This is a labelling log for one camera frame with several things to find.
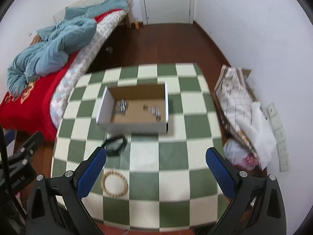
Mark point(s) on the green white checkered tablecloth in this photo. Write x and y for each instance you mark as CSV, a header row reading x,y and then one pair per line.
x,y
158,183

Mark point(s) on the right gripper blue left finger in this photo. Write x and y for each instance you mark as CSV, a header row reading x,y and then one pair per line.
x,y
55,205

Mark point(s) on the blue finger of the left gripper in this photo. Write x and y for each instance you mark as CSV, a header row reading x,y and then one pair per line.
x,y
9,137

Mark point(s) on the white cardboard box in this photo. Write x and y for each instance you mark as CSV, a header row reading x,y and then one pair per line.
x,y
124,109

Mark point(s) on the blue quilt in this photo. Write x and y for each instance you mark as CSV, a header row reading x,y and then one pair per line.
x,y
57,43

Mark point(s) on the red blanket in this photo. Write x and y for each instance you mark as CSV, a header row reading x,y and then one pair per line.
x,y
30,112

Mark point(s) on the red white plastic bag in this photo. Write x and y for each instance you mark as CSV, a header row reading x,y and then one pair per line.
x,y
239,156

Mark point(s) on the white wall power strip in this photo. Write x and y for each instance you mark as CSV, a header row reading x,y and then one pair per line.
x,y
280,136

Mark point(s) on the checkered bed mattress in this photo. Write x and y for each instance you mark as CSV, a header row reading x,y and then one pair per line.
x,y
80,65

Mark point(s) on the small silver jewelry pile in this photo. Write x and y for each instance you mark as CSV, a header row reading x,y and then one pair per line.
x,y
155,111

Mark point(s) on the black smart watch band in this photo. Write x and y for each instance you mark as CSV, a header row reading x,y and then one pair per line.
x,y
115,145

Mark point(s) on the floral folded fabric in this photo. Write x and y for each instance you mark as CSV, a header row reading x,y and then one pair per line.
x,y
233,98

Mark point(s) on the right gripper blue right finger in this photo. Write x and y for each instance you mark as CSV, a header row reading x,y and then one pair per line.
x,y
267,213

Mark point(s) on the white door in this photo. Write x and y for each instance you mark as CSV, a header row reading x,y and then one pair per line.
x,y
167,11

